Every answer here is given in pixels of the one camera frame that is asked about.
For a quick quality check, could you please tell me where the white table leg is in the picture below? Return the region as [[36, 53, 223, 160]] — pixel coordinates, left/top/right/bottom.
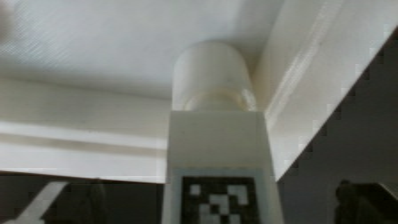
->
[[162, 111, 285, 224]]

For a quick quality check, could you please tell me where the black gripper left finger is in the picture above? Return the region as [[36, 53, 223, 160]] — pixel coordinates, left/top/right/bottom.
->
[[11, 179, 111, 224]]

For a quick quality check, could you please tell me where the white square tabletop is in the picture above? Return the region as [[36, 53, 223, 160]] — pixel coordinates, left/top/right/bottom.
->
[[0, 0, 398, 183]]

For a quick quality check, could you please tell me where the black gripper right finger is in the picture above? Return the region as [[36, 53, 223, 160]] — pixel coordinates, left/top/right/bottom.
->
[[335, 179, 398, 224]]

